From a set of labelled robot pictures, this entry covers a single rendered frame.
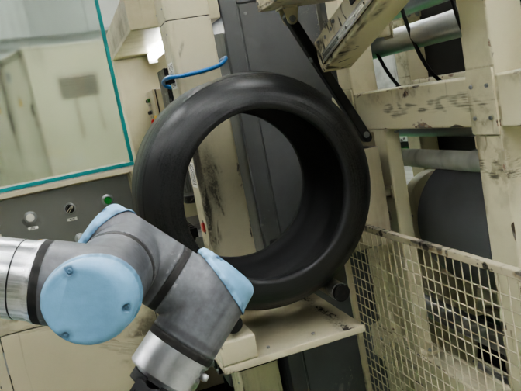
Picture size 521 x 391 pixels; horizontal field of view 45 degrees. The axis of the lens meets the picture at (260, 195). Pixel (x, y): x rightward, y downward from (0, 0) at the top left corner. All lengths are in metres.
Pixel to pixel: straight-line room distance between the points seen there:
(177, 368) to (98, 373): 1.37
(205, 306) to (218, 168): 1.06
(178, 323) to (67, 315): 0.18
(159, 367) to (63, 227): 1.34
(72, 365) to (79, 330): 1.48
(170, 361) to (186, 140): 0.71
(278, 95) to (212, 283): 0.76
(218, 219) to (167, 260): 1.05
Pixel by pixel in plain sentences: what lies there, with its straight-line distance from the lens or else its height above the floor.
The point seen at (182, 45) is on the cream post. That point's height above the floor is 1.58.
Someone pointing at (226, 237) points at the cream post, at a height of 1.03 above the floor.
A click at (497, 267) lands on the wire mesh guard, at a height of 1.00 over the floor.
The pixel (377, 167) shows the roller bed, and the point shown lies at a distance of 1.90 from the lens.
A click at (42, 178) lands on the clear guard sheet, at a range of 2.04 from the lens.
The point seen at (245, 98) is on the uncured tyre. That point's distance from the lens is 1.43.
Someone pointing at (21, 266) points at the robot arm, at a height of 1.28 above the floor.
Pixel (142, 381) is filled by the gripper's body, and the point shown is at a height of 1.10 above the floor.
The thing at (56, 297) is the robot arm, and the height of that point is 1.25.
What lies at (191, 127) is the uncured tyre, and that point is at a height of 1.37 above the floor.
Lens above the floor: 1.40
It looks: 9 degrees down
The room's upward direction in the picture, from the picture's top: 11 degrees counter-clockwise
